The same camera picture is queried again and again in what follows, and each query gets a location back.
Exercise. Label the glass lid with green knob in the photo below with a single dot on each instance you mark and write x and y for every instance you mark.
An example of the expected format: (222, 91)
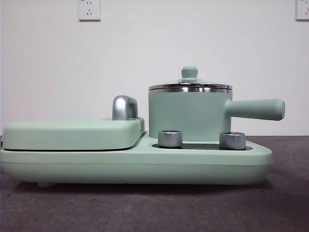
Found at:
(189, 72)

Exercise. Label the silver control knob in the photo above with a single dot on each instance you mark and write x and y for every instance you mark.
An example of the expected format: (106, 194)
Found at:
(170, 139)
(232, 140)

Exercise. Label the mint green appliance base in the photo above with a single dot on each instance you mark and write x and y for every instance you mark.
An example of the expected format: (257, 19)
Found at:
(193, 166)

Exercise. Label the mint green grill cover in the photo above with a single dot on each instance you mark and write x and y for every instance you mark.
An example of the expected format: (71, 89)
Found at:
(72, 135)

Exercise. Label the white wall socket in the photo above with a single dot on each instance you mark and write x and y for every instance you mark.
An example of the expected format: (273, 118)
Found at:
(303, 9)
(89, 10)

